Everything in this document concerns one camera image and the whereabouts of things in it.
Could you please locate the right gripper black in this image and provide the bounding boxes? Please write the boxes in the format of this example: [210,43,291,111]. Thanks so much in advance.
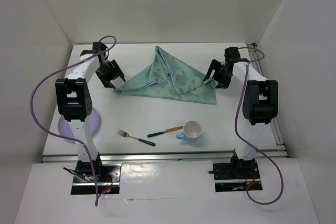
[203,58,232,89]

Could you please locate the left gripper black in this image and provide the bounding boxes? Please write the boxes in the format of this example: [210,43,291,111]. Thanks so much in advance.
[94,59,124,89]

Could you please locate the green patterned cloth placemat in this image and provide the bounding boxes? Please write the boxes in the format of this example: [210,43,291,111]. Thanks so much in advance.
[115,46,216,105]

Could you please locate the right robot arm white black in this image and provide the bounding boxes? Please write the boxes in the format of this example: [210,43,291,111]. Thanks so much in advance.
[204,58,278,178]

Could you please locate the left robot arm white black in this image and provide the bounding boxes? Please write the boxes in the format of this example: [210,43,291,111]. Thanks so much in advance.
[55,42,125,182]

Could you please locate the purple plastic plate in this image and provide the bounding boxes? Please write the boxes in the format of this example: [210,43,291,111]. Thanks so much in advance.
[57,107,101,144]

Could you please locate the light blue mug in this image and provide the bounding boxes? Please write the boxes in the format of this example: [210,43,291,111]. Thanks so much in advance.
[176,121,202,142]

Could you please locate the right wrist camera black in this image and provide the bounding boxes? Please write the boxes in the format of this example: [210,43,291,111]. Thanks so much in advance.
[224,47,240,63]

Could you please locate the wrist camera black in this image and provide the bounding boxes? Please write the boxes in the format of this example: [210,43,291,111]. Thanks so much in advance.
[92,41,107,54]
[224,47,240,63]

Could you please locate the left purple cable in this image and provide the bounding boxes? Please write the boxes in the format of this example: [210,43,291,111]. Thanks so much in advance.
[29,35,117,207]

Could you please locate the purple cable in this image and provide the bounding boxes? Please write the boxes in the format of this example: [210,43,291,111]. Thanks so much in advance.
[29,35,117,207]
[234,46,283,205]

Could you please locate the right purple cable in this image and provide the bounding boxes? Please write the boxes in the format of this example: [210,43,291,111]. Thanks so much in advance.
[234,46,283,205]

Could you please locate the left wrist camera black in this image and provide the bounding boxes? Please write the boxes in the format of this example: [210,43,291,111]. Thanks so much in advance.
[92,41,107,54]

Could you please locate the right side aluminium rail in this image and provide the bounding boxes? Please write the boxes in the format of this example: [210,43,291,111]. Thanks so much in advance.
[246,42,287,146]

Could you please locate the aluminium rail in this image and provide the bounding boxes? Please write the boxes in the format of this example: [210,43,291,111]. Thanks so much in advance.
[41,145,288,163]
[246,42,287,146]

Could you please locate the gold fork black handle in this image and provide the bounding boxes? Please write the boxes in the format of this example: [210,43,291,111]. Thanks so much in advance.
[117,130,156,146]

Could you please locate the gold knife black handle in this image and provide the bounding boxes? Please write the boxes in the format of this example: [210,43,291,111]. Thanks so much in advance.
[147,126,183,138]

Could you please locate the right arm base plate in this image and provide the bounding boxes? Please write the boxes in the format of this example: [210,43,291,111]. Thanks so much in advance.
[208,163,263,193]

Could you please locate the front aluminium rail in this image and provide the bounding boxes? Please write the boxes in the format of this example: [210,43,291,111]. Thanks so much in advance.
[41,145,288,163]

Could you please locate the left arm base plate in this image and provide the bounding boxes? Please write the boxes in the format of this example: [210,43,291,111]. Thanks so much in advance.
[70,163,122,196]

